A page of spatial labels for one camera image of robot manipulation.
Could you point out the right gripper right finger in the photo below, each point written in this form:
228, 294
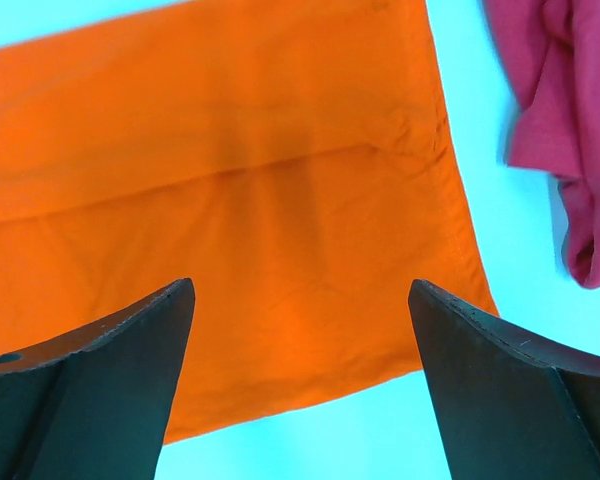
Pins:
509, 404

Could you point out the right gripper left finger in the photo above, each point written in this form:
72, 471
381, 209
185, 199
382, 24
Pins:
94, 403

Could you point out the orange t shirt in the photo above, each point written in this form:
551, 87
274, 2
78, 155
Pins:
292, 158

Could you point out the folded magenta t shirt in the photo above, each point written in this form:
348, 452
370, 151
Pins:
550, 51

